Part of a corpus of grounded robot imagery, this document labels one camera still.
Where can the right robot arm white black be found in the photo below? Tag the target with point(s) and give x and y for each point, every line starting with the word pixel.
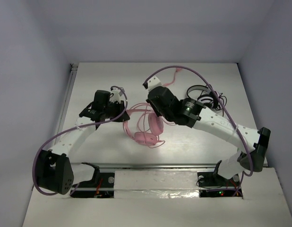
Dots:
pixel 252 144

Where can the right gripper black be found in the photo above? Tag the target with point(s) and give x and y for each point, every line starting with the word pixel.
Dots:
pixel 157 111

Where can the black white headphones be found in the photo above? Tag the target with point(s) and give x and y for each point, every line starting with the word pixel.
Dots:
pixel 206 97

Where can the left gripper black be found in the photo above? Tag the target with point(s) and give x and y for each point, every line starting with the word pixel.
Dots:
pixel 118 109

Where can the pink headphones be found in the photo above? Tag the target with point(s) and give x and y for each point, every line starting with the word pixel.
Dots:
pixel 149 126

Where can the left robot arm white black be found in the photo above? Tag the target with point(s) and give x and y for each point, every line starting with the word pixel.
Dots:
pixel 52 172

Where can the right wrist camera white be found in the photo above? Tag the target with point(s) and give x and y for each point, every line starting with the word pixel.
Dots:
pixel 152 83

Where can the aluminium rail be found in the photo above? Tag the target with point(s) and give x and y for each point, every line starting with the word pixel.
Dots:
pixel 112 166

